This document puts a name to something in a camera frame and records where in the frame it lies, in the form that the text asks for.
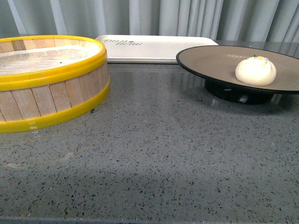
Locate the white steamed bun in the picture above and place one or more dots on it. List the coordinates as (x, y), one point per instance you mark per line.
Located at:
(257, 71)

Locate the beige plate with black rim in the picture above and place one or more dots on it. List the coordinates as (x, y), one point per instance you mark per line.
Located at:
(216, 65)

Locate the yellow rimmed bamboo steamer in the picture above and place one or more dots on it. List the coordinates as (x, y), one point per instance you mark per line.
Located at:
(49, 79)

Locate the grey pleated curtain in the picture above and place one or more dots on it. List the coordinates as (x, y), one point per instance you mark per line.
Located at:
(230, 20)

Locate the white rectangular tray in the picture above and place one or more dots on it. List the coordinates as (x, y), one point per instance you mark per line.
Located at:
(148, 48)

